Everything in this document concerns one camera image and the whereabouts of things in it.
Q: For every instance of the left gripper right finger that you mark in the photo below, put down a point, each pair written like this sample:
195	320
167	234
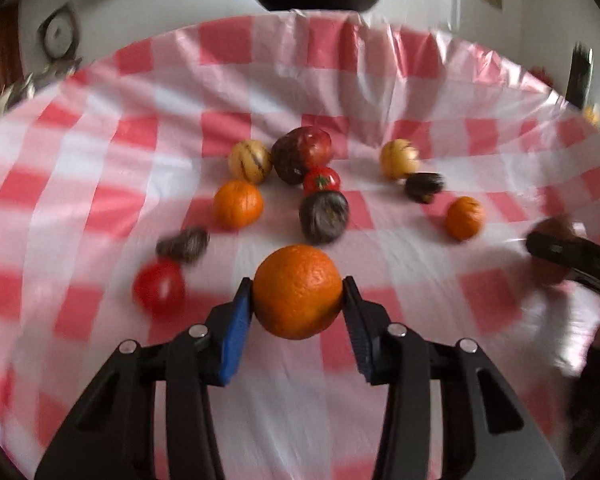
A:
487	432

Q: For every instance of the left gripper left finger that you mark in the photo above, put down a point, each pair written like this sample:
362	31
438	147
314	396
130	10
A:
109	432

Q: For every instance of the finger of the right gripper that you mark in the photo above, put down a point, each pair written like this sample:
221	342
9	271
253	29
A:
579	256

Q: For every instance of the brown red apple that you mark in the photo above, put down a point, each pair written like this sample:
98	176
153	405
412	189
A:
545	273

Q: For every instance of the small orange mandarin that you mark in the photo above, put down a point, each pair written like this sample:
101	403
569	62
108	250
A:
464	219

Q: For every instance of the large red tomato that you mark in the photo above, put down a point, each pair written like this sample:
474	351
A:
159	288

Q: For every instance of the dark wrinkled fruit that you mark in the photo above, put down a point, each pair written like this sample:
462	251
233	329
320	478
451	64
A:
423	187
186	247
324	216

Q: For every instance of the yellow striped melon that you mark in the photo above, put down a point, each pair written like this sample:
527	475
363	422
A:
250	161
398	159

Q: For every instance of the large orange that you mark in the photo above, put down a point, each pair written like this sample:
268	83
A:
296	292

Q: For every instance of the medium orange mandarin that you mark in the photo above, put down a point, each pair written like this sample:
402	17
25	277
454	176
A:
237	204

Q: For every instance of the small red tomato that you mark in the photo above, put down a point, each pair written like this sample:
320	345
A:
321	179

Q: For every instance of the dark red wrinkled apple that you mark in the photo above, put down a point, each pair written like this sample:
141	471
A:
299	151

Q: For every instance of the black thermos bottle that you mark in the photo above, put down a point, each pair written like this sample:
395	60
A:
580	76

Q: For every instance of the red white checkered tablecloth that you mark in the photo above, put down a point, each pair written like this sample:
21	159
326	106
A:
96	169

